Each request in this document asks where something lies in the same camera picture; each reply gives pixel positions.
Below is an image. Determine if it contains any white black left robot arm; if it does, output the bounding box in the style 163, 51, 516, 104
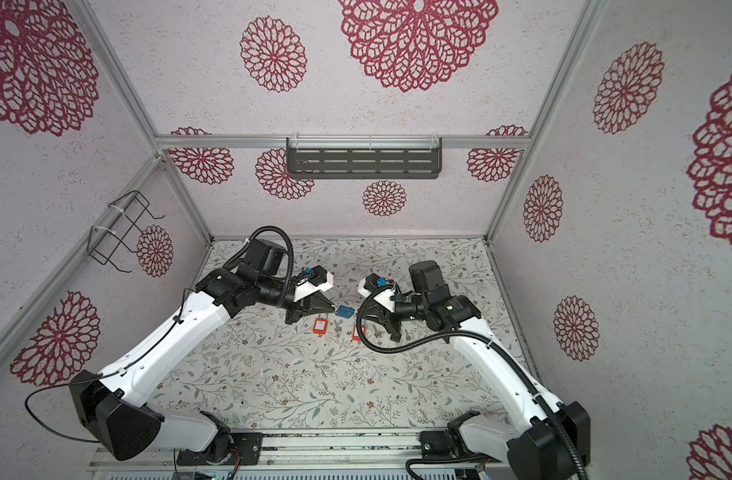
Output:
65, 226, 335, 465

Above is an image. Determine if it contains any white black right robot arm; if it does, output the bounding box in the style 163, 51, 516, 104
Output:
355, 261, 591, 479

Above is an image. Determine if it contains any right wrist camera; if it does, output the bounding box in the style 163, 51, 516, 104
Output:
358, 273, 399, 313

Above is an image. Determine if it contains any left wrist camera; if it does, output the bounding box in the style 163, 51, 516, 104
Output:
294, 265, 334, 302

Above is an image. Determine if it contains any blue padlock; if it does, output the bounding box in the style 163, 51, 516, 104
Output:
334, 305, 356, 319

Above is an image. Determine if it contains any grey metal wall shelf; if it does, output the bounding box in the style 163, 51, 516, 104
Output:
286, 136, 443, 180

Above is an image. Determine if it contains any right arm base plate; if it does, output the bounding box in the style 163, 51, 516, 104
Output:
418, 430, 500, 463

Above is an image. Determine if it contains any aluminium front rail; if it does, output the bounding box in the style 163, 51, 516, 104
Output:
86, 427, 594, 472

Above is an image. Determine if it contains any red padlock with warning label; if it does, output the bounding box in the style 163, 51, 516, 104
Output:
313, 318, 329, 336

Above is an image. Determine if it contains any black wire wall basket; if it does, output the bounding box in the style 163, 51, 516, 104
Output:
85, 189, 164, 274

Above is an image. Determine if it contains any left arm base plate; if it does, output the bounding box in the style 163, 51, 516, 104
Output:
175, 432, 264, 466

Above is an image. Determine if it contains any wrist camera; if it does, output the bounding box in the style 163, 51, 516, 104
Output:
294, 265, 334, 302
358, 273, 399, 313

